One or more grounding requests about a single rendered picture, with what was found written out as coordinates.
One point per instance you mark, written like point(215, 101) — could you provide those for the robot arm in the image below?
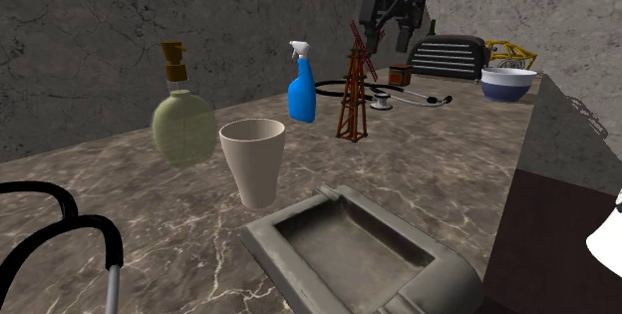
point(610, 245)

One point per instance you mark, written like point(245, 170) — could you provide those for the dark green bottle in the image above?
point(431, 28)

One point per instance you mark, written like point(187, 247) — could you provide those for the small brown box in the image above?
point(400, 75)

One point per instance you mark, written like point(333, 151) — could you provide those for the black toaster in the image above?
point(449, 58)

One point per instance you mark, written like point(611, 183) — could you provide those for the black stethoscope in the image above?
point(413, 99)
point(73, 218)

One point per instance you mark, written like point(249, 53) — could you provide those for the brown windmill tower model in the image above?
point(353, 104)

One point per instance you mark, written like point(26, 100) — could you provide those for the blue spray bottle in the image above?
point(301, 94)

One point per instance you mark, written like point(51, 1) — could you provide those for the white and blue bowl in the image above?
point(506, 84)

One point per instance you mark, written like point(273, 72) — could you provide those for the beige cup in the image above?
point(253, 162)

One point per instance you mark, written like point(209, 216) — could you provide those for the green soap dispenser brown pump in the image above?
point(183, 126)

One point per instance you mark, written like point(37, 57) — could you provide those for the grey square ashtray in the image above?
point(354, 254)

